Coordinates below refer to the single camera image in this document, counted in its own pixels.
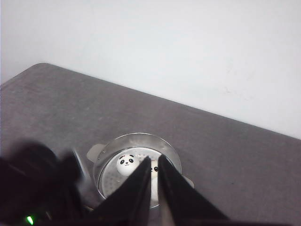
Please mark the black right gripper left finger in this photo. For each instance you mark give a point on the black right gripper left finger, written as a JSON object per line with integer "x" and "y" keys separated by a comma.
{"x": 129, "y": 205}

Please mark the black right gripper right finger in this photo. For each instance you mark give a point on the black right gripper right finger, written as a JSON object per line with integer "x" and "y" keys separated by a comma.
{"x": 182, "y": 205}

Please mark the panda bun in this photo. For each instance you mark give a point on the panda bun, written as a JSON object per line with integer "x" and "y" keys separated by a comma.
{"x": 127, "y": 164}
{"x": 154, "y": 181}

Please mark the black second robot arm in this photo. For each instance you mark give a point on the black second robot arm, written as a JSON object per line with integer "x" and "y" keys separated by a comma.
{"x": 33, "y": 182}

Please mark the stainless steel steamer pot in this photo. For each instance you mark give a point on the stainless steel steamer pot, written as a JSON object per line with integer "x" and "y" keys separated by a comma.
{"x": 106, "y": 177}

